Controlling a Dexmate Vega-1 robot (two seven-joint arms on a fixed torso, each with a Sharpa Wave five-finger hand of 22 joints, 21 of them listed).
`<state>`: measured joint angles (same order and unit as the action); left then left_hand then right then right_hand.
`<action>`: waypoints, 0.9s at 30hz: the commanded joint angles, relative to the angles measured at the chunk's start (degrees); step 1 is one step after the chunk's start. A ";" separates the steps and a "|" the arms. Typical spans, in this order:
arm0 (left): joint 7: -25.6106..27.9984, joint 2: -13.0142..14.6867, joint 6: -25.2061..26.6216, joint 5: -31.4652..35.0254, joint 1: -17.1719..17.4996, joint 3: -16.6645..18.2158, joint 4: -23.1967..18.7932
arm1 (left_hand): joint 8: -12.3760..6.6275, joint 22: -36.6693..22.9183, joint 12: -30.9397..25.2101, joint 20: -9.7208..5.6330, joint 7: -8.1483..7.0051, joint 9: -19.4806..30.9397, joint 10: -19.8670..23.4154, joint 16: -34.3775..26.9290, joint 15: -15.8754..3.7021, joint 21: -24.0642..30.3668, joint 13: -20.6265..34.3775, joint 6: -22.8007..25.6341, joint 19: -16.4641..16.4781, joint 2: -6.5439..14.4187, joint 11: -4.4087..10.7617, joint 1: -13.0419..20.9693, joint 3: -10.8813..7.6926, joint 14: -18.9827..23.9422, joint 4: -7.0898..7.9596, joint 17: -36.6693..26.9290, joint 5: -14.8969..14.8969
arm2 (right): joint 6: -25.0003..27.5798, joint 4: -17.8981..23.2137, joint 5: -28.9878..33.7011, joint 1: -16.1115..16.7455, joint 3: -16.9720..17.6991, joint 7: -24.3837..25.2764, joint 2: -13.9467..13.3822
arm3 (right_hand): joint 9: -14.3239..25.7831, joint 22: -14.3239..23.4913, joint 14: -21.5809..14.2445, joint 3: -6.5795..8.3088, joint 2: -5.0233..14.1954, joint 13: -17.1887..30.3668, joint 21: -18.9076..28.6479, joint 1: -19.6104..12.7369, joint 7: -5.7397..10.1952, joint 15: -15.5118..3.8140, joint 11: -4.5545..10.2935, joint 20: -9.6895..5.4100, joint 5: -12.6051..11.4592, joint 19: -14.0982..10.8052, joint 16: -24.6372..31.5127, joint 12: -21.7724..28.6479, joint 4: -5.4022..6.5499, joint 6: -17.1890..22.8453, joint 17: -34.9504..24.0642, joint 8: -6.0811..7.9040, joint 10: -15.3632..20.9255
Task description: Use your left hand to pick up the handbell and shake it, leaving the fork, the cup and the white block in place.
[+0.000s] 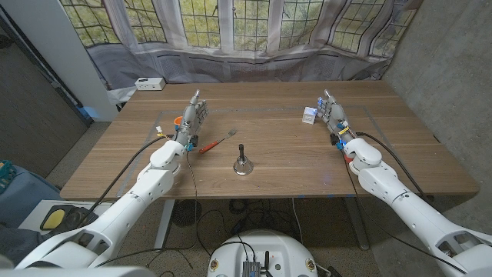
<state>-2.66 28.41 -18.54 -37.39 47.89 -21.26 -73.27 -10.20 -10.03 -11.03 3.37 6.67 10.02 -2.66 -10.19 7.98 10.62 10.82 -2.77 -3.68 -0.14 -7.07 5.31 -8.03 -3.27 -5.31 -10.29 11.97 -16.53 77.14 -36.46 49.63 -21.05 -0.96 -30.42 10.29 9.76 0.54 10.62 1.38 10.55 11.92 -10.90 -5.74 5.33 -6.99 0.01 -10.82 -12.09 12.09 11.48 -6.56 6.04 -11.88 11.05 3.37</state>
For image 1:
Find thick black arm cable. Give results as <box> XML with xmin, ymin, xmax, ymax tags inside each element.
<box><xmin>355</xmin><ymin>132</ymin><xmax>434</xmax><ymax>203</ymax></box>
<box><xmin>75</xmin><ymin>134</ymin><xmax>174</xmax><ymax>230</ymax></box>

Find printed window backdrop cloth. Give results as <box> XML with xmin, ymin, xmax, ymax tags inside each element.
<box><xmin>59</xmin><ymin>0</ymin><xmax>424</xmax><ymax>92</ymax></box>

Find silver handbell with black handle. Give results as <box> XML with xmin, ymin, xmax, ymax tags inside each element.
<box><xmin>232</xmin><ymin>143</ymin><xmax>254</xmax><ymax>176</ymax></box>

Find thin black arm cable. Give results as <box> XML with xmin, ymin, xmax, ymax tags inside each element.
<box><xmin>340</xmin><ymin>149</ymin><xmax>468</xmax><ymax>275</ymax></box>
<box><xmin>185</xmin><ymin>149</ymin><xmax>199</xmax><ymax>216</ymax></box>

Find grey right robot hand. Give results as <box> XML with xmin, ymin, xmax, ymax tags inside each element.
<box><xmin>316</xmin><ymin>88</ymin><xmax>357</xmax><ymax>145</ymax></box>

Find black floor cable tangle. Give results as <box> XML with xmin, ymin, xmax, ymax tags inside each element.
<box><xmin>228</xmin><ymin>198</ymin><xmax>295</xmax><ymax>234</ymax></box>

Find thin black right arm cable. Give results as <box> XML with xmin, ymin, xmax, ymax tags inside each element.
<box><xmin>340</xmin><ymin>149</ymin><xmax>468</xmax><ymax>275</ymax></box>

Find blue seat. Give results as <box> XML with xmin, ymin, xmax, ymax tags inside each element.
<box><xmin>0</xmin><ymin>159</ymin><xmax>62</xmax><ymax>228</ymax></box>

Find white block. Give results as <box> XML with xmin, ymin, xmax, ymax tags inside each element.
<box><xmin>301</xmin><ymin>106</ymin><xmax>318</xmax><ymax>125</ymax></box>

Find grey electronics box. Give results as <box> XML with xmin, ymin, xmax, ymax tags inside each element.
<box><xmin>241</xmin><ymin>260</ymin><xmax>261</xmax><ymax>277</ymax></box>

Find white robot body edge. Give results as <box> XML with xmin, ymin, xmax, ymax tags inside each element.
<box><xmin>0</xmin><ymin>265</ymin><xmax>157</xmax><ymax>277</ymax></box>

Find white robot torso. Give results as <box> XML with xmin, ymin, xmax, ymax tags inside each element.
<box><xmin>206</xmin><ymin>229</ymin><xmax>319</xmax><ymax>277</ymax></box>

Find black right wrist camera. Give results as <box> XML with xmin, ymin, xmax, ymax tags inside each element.
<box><xmin>329</xmin><ymin>132</ymin><xmax>345</xmax><ymax>150</ymax></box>

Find dark grey door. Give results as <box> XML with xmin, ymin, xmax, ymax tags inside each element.
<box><xmin>0</xmin><ymin>15</ymin><xmax>95</xmax><ymax>179</ymax></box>

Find yellow black foot pedal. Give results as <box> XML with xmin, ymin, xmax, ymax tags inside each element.
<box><xmin>39</xmin><ymin>205</ymin><xmax>70</xmax><ymax>232</ymax></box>
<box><xmin>65</xmin><ymin>206</ymin><xmax>100</xmax><ymax>232</ymax></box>

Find round black floor device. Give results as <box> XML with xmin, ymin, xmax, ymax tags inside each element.
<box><xmin>171</xmin><ymin>199</ymin><xmax>202</xmax><ymax>228</ymax></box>

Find white floor cable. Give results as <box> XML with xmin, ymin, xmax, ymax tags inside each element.
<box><xmin>291</xmin><ymin>197</ymin><xmax>305</xmax><ymax>244</ymax></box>

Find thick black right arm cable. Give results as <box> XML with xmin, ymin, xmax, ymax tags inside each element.
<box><xmin>355</xmin><ymin>132</ymin><xmax>434</xmax><ymax>203</ymax></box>

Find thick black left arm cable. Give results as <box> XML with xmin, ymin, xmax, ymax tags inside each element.
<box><xmin>75</xmin><ymin>134</ymin><xmax>174</xmax><ymax>230</ymax></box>

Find white table leg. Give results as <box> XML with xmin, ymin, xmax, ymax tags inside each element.
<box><xmin>153</xmin><ymin>199</ymin><xmax>176</xmax><ymax>250</ymax></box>

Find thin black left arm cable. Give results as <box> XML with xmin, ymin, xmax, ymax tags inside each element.
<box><xmin>185</xmin><ymin>149</ymin><xmax>199</xmax><ymax>216</ymax></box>

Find fork with orange handle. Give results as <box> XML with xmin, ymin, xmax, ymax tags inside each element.
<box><xmin>198</xmin><ymin>128</ymin><xmax>238</xmax><ymax>155</ymax></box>

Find white pedal platform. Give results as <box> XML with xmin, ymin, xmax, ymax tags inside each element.
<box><xmin>17</xmin><ymin>199</ymin><xmax>112</xmax><ymax>236</ymax></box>

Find white power socket box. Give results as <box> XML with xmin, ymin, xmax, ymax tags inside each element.
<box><xmin>134</xmin><ymin>76</ymin><xmax>167</xmax><ymax>92</ymax></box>

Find grey table leg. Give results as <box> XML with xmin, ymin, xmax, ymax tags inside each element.
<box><xmin>344</xmin><ymin>196</ymin><xmax>371</xmax><ymax>251</ymax></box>

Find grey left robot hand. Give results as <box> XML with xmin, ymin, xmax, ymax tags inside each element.
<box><xmin>173</xmin><ymin>89</ymin><xmax>210</xmax><ymax>145</ymax></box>

